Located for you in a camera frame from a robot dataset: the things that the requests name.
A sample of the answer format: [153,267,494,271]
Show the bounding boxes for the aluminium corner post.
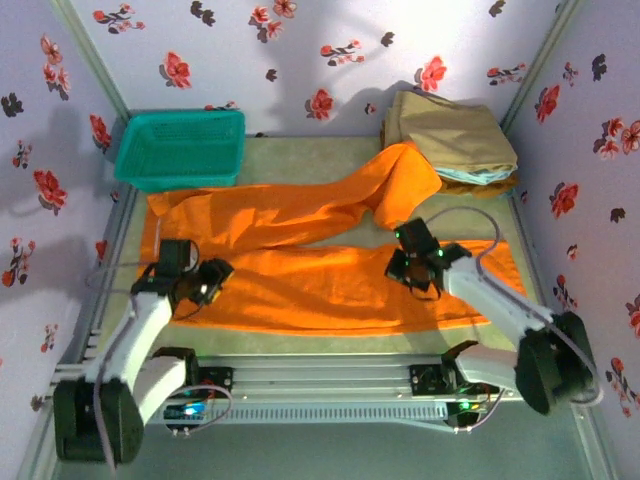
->
[49,0,132,124]
[501,0,585,132]

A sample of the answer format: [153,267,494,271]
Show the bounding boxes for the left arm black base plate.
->
[197,367,235,400]

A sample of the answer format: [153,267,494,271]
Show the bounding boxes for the aluminium mounting rail frame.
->
[49,352,521,401]

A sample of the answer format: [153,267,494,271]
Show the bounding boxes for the orange trousers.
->
[137,142,527,335]

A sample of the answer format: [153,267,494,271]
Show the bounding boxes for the folded light blue trousers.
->
[432,164,516,187]

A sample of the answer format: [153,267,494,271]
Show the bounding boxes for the grey slotted cable duct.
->
[149,402,449,426]

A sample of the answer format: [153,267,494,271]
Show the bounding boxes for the folded brown trousers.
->
[439,174,519,200]

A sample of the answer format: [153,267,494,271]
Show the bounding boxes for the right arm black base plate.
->
[408,363,451,396]

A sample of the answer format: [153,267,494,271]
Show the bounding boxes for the folded tan trousers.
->
[382,90,519,174]

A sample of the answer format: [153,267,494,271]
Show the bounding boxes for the teal plastic basket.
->
[113,108,247,194]

